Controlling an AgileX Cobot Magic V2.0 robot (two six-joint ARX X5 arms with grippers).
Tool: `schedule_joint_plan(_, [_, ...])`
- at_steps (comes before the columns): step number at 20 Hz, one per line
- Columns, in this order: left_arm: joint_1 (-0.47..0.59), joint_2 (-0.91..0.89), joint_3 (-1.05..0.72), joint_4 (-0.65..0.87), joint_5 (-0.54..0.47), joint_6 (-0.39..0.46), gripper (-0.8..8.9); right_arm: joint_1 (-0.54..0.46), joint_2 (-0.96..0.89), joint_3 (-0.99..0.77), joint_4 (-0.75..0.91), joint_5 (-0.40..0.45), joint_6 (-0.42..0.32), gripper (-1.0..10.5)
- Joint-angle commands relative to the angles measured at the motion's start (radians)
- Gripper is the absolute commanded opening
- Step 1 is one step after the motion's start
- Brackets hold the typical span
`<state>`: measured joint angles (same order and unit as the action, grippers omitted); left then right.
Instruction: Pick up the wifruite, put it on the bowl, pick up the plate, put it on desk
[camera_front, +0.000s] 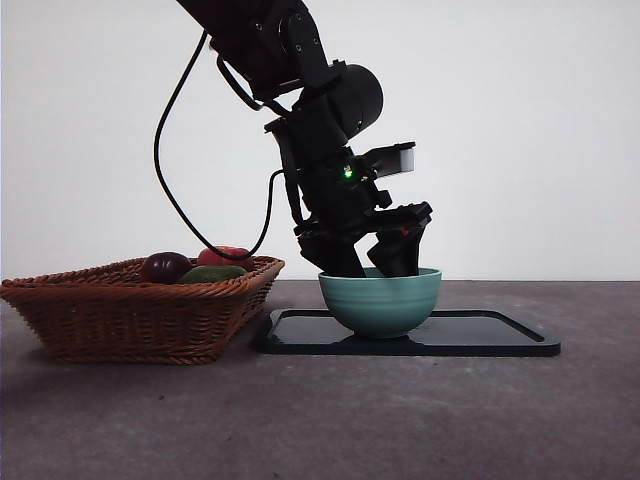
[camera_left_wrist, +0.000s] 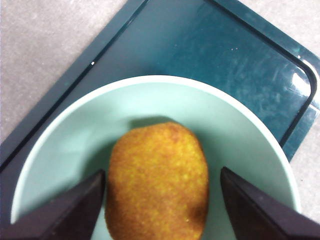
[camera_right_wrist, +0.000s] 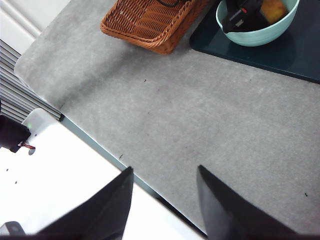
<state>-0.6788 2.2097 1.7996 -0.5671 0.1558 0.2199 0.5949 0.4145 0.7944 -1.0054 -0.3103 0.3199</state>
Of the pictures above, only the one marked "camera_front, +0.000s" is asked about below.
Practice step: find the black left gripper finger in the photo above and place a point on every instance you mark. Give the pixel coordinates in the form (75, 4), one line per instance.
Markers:
(397, 255)
(332, 257)

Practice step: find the teal ribbed bowl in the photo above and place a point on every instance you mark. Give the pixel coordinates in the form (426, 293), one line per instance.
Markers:
(380, 305)

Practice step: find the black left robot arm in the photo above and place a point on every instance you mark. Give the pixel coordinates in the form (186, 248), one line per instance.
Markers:
(280, 40)

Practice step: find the dark rectangular tray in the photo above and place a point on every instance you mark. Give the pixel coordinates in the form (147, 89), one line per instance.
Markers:
(475, 340)

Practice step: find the green fruit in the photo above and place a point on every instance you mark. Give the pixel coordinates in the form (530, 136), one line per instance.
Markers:
(212, 274)

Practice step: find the red round fruit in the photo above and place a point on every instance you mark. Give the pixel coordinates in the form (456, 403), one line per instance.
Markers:
(210, 257)

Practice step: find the dark purple round fruit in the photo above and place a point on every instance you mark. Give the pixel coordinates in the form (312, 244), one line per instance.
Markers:
(165, 266)

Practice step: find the brown wicker basket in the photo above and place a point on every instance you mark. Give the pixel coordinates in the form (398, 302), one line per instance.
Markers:
(130, 325)

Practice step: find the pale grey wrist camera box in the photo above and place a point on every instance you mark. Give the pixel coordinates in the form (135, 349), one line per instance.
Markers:
(395, 162)

